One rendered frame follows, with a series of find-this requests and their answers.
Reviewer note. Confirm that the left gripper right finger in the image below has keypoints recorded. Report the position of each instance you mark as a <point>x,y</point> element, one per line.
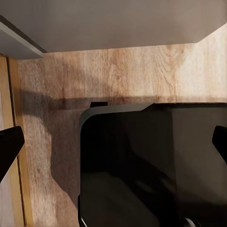
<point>220,141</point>

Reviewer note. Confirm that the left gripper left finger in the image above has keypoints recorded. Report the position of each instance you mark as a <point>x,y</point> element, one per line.
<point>11,142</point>

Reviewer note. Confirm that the fixed window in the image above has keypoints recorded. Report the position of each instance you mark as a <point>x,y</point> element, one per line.
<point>15,199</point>

